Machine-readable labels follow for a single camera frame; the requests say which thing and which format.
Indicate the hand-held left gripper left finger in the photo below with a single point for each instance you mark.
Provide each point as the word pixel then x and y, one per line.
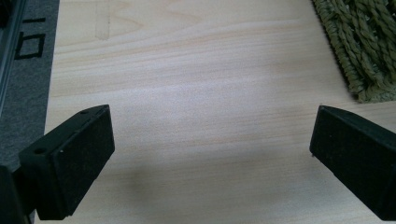
pixel 71 165

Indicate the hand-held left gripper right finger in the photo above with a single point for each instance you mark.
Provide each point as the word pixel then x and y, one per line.
pixel 358 155

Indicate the metal frame rail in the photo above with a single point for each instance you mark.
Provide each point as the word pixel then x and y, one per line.
pixel 9 43

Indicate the grey felt strip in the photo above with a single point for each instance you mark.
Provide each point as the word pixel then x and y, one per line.
pixel 28 77

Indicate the green woven mat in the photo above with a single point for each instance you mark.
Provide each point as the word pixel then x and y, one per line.
pixel 364 40

